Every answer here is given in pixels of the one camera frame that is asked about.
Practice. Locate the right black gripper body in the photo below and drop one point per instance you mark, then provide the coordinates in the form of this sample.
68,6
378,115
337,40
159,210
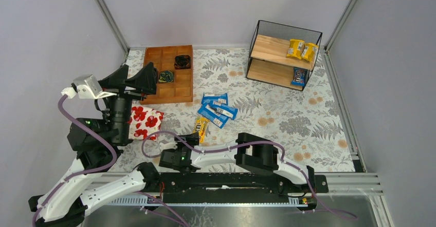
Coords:
171,156

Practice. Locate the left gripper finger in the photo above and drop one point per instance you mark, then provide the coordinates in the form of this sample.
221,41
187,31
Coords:
116,80
144,81

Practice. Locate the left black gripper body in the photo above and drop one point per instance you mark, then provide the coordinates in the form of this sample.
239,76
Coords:
127,90

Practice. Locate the yellow m&m bag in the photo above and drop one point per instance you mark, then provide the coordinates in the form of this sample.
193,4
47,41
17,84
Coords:
295,48
200,127

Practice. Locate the blue candy bag long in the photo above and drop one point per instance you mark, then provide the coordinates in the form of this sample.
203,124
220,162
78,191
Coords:
213,116

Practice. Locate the blue m&m candy bag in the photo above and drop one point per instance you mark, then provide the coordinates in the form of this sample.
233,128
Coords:
299,77

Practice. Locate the yellow candy bag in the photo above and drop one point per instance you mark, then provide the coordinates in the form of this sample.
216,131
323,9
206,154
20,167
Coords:
309,51

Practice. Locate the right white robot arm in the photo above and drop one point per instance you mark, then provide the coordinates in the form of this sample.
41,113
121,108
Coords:
249,152

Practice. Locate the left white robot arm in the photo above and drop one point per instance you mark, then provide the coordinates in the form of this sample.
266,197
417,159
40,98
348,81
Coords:
97,143

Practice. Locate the blue candy bag top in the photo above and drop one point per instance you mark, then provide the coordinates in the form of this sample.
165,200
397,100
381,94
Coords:
220,98

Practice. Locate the colourful item in tray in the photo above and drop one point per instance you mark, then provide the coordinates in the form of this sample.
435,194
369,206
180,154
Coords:
166,76

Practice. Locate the red white patterned cloth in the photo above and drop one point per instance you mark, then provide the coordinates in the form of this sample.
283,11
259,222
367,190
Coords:
144,121

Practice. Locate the orange wooden compartment tray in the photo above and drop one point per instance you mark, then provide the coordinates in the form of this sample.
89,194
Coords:
181,90

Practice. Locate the black glossy item in tray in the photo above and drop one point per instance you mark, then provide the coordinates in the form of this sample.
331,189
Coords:
182,62

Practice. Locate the floral table mat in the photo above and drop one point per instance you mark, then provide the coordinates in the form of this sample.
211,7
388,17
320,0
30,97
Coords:
306,123

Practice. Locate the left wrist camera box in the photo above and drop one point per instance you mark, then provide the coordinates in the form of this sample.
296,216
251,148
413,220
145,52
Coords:
87,87

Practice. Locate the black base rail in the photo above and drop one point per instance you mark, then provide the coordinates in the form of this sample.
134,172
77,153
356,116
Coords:
232,188

